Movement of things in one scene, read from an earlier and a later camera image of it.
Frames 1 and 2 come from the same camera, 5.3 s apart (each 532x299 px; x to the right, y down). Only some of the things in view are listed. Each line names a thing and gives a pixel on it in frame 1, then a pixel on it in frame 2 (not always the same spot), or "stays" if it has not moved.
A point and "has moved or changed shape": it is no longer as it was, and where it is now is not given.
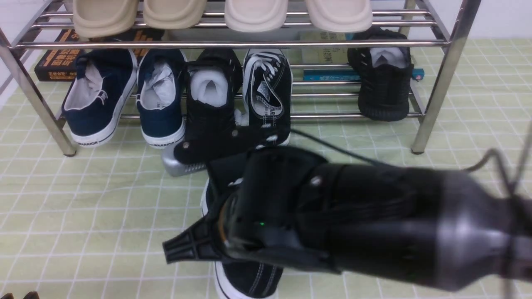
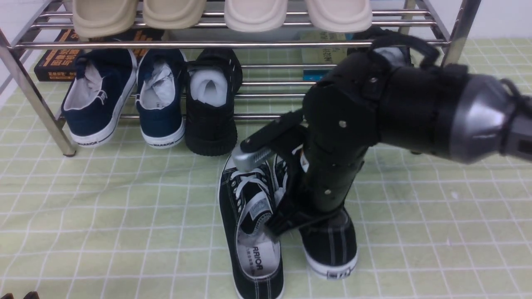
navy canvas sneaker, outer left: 95,98 stays
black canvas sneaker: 267,81 has moved or changed shape
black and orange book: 60,64 stays
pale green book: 323,55 stays
